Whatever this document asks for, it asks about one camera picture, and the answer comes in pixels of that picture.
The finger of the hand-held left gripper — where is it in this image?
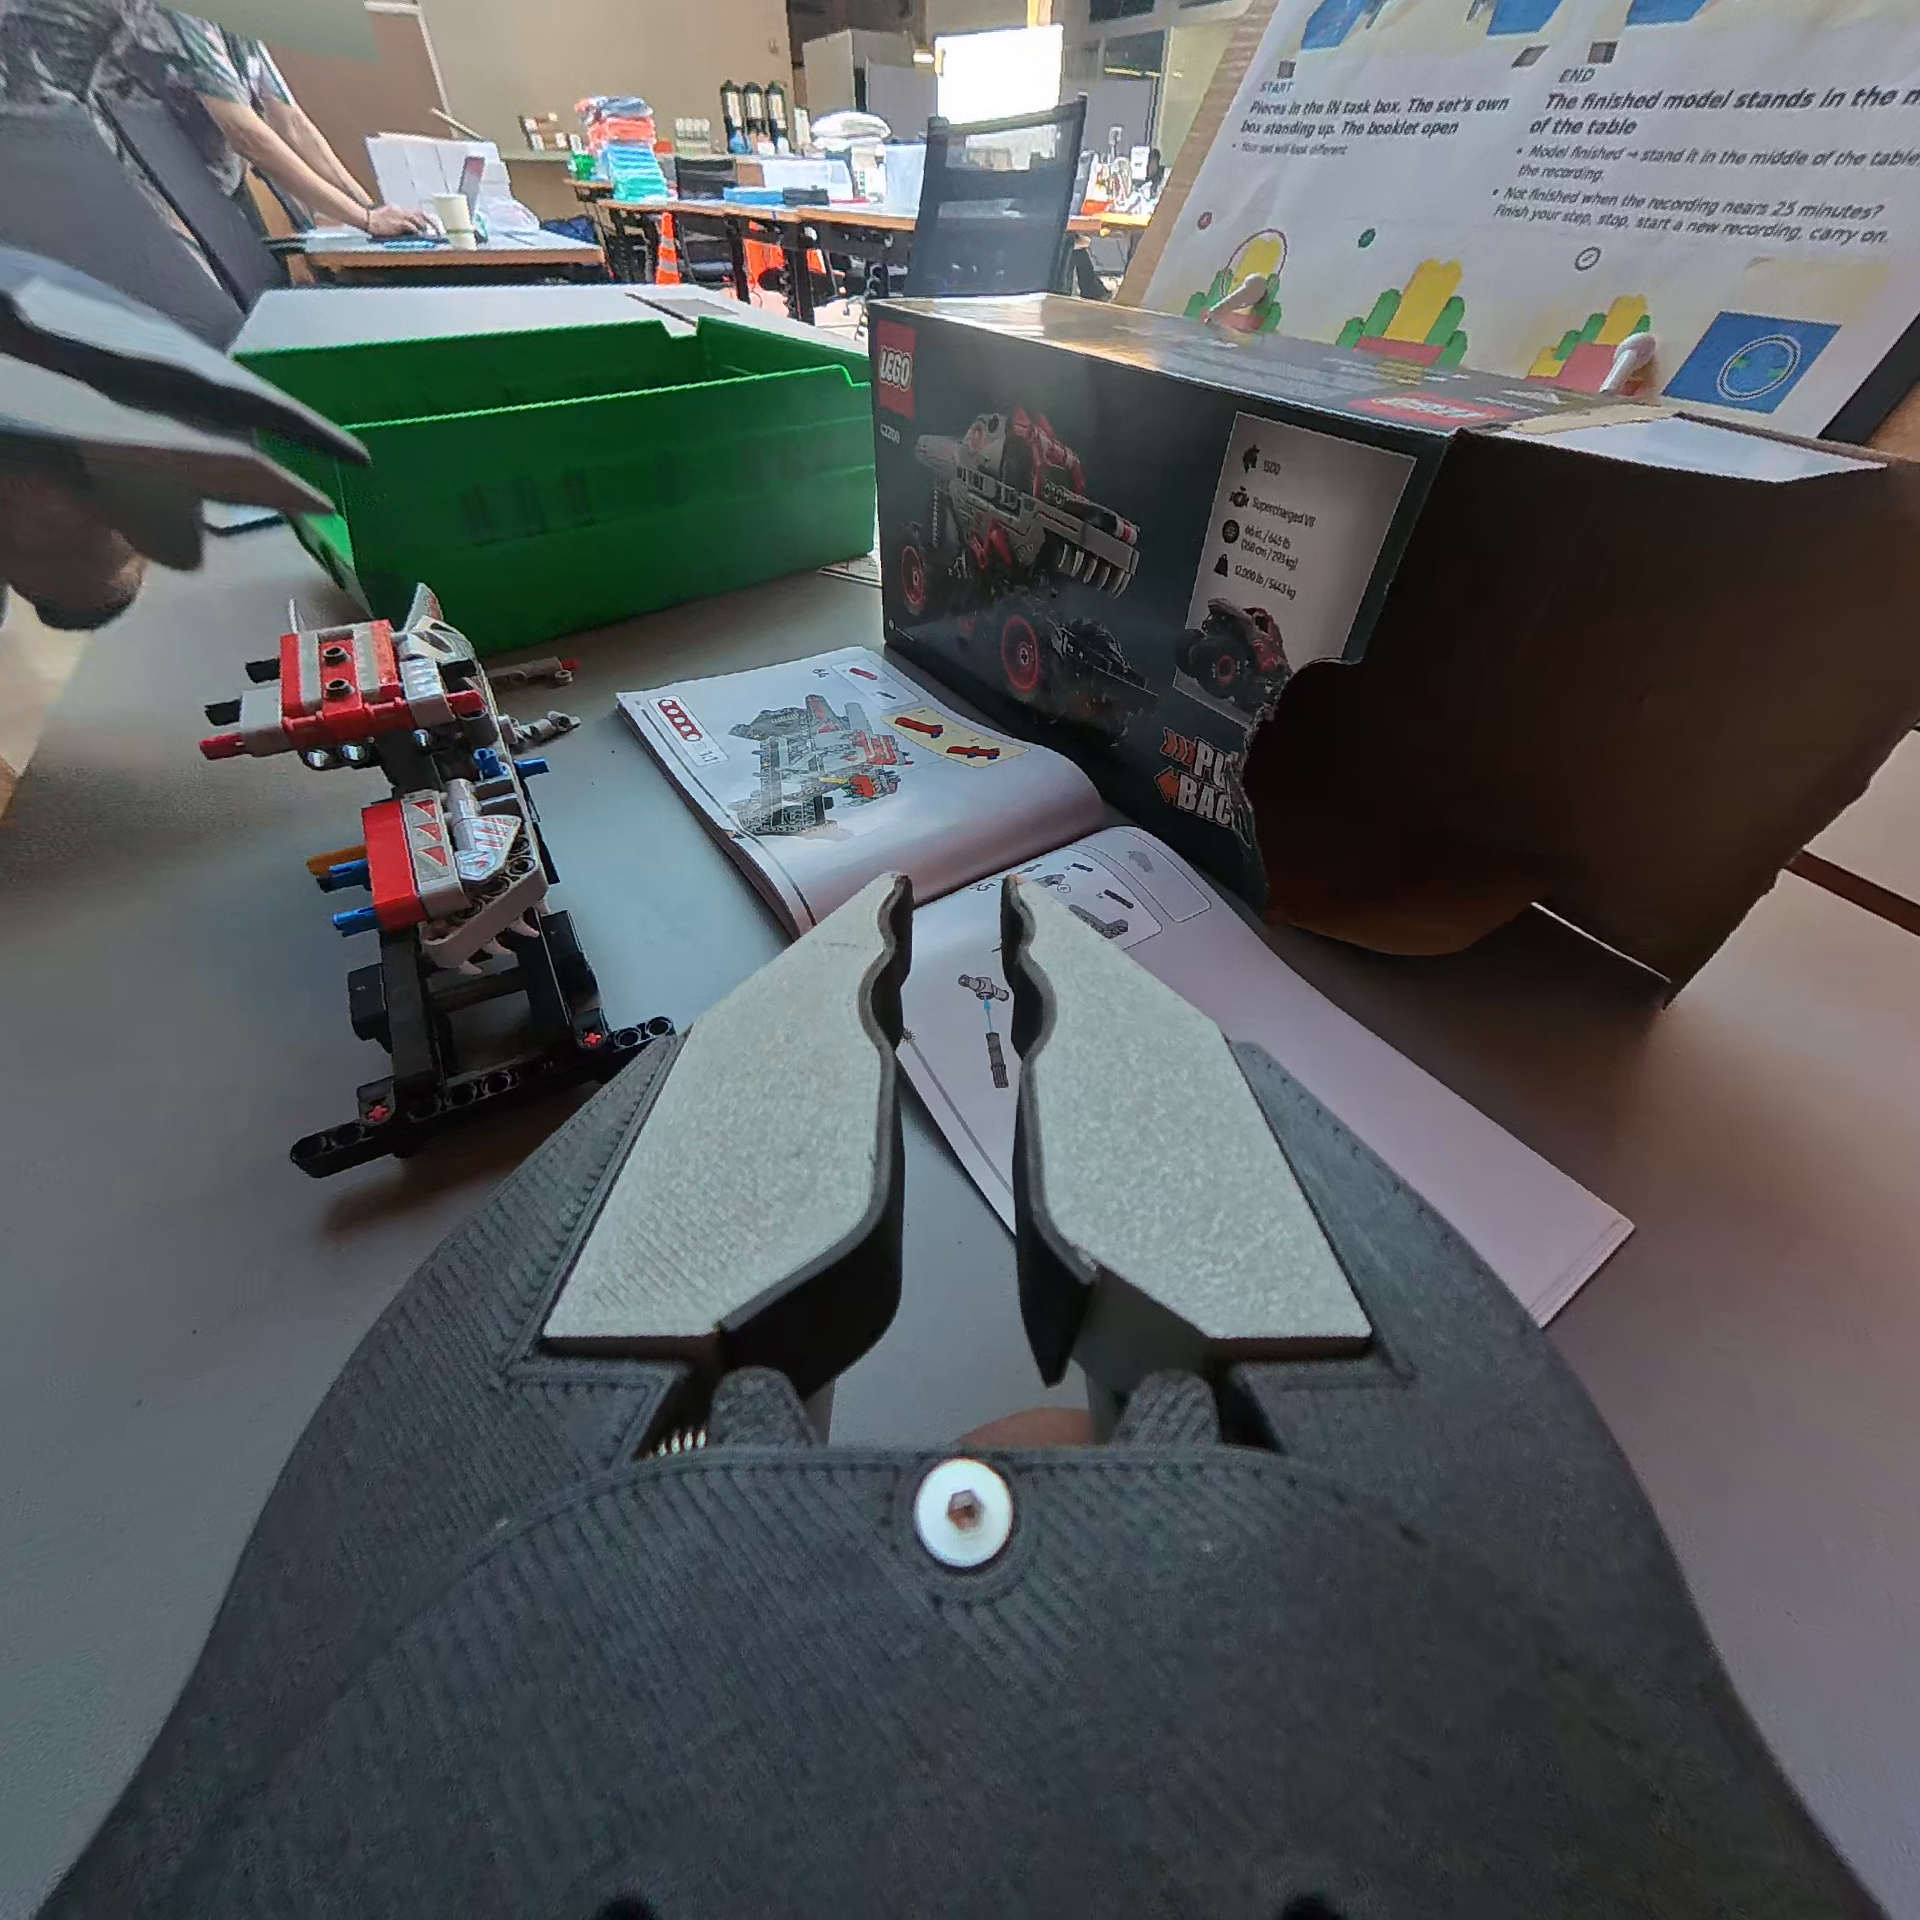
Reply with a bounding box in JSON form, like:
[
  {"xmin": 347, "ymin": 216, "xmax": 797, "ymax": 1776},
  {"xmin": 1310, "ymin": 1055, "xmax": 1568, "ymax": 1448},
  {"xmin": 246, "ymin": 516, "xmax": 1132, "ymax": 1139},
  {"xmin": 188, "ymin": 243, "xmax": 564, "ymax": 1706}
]
[
  {"xmin": 0, "ymin": 360, "xmax": 335, "ymax": 572},
  {"xmin": 0, "ymin": 244, "xmax": 372, "ymax": 466}
]

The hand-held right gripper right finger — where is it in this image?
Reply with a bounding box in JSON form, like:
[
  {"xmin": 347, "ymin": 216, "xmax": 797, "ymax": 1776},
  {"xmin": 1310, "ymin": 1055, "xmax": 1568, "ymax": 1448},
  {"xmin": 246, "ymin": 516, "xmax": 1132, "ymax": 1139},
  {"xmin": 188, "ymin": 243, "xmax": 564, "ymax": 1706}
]
[{"xmin": 999, "ymin": 881, "xmax": 1375, "ymax": 1442}]

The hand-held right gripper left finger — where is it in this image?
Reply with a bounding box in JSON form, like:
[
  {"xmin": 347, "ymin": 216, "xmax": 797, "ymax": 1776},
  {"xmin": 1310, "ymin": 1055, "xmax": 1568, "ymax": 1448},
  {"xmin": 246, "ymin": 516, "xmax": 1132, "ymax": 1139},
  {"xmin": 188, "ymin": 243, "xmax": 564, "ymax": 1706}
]
[{"xmin": 539, "ymin": 874, "xmax": 915, "ymax": 1402}]

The red and grey lego model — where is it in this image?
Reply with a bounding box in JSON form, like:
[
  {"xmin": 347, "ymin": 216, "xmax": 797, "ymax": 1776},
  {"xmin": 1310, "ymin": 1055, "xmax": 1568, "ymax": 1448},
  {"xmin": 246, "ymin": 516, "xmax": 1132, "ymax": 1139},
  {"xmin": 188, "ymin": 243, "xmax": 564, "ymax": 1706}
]
[{"xmin": 198, "ymin": 585, "xmax": 677, "ymax": 1180}]

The green plastic bin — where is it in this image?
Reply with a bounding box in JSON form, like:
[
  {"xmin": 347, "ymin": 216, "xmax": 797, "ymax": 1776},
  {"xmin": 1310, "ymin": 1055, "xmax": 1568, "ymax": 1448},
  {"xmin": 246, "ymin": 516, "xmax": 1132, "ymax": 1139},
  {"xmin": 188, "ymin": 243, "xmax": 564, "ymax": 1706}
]
[{"xmin": 231, "ymin": 286, "xmax": 876, "ymax": 656}]

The lego instruction booklet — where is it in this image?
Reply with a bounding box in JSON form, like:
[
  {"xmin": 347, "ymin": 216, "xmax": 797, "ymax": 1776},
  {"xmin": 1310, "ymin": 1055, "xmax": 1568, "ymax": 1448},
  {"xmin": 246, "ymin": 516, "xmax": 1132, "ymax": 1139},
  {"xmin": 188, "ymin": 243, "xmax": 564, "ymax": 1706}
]
[{"xmin": 616, "ymin": 647, "xmax": 1635, "ymax": 1329}]

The dark lego set box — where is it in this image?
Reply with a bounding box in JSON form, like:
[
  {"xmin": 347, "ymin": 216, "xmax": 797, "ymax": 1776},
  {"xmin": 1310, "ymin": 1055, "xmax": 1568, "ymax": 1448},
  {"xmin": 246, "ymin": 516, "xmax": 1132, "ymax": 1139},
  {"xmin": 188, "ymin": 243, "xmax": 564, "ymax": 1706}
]
[{"xmin": 865, "ymin": 295, "xmax": 1920, "ymax": 1011}]

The wooden background table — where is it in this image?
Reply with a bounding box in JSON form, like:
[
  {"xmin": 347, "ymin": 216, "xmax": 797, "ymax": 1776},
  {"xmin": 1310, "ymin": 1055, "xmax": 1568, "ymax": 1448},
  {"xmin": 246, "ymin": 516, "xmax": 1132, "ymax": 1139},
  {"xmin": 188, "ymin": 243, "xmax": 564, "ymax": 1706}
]
[{"xmin": 292, "ymin": 225, "xmax": 608, "ymax": 288}]

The stack of colourful packets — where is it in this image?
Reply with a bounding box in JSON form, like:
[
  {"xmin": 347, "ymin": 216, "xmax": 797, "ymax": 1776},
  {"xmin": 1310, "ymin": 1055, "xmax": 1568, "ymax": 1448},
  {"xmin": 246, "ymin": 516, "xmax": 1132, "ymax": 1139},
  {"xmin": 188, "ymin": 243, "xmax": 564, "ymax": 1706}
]
[{"xmin": 574, "ymin": 94, "xmax": 665, "ymax": 196}]

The black mesh office chair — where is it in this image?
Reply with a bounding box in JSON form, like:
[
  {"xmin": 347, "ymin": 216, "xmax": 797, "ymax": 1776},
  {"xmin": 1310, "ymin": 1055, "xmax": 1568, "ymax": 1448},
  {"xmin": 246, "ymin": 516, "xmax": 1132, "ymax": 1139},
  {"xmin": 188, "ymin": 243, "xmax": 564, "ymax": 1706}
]
[{"xmin": 902, "ymin": 94, "xmax": 1089, "ymax": 303}]

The printed instruction poster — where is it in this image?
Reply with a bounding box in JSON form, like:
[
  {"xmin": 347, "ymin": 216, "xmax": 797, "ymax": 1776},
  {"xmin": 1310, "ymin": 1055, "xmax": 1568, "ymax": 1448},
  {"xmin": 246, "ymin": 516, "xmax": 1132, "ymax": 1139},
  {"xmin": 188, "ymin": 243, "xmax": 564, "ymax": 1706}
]
[{"xmin": 1147, "ymin": 0, "xmax": 1920, "ymax": 444}]

